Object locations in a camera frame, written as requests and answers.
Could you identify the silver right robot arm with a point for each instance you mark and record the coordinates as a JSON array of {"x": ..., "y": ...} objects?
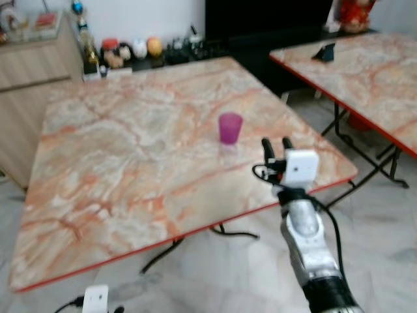
[{"x": 307, "y": 244}]

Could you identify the purple plastic cup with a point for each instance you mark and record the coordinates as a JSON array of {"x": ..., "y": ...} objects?
[{"x": 230, "y": 128}]

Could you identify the red decorative figure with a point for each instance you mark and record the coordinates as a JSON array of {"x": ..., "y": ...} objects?
[{"x": 355, "y": 14}]

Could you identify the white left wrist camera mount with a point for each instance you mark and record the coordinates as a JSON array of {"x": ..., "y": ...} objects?
[{"x": 96, "y": 299}]

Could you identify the red lidded jar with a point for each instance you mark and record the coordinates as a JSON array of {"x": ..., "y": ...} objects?
[{"x": 109, "y": 45}]

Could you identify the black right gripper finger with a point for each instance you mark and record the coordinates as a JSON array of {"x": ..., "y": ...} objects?
[
  {"x": 287, "y": 143},
  {"x": 267, "y": 150}
]

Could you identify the red object under table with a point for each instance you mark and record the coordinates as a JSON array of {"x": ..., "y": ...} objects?
[{"x": 358, "y": 121}]

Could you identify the orange egg ornament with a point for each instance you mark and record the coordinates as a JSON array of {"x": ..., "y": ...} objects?
[{"x": 154, "y": 47}]

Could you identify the black television console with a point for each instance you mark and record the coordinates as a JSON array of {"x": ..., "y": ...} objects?
[{"x": 257, "y": 62}]

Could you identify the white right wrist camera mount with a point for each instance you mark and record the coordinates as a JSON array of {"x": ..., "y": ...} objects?
[{"x": 301, "y": 168}]

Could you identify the light wooden cabinet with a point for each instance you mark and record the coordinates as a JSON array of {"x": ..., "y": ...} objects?
[{"x": 32, "y": 68}]

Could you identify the black metal table leg frame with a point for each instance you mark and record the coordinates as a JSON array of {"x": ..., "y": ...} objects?
[
  {"x": 355, "y": 140},
  {"x": 161, "y": 258}
]

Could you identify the brown figurine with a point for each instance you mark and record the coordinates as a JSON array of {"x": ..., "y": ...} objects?
[{"x": 117, "y": 60}]

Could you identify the red box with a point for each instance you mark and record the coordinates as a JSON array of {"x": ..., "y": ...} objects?
[{"x": 45, "y": 20}]

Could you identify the white egg ornament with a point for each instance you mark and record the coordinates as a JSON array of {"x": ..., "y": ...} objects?
[{"x": 139, "y": 48}]

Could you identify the black television screen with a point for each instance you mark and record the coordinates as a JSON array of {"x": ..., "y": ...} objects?
[{"x": 267, "y": 14}]

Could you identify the glass bottle with blue cap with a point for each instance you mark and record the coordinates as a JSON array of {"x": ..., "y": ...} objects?
[{"x": 87, "y": 51}]

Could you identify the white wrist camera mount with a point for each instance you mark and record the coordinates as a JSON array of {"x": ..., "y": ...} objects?
[
  {"x": 96, "y": 299},
  {"x": 301, "y": 168}
]

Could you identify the black phone stand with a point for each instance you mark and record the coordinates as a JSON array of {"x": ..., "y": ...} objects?
[{"x": 324, "y": 53}]

